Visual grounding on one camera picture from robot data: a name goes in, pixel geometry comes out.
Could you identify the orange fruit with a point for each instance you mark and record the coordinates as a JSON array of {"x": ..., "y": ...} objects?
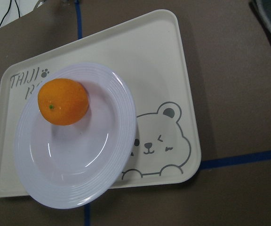
[{"x": 63, "y": 101}]

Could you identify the white round plate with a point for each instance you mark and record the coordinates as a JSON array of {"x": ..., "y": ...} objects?
[{"x": 65, "y": 167}]

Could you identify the cream bear tray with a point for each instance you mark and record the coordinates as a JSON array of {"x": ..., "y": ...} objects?
[{"x": 147, "y": 53}]

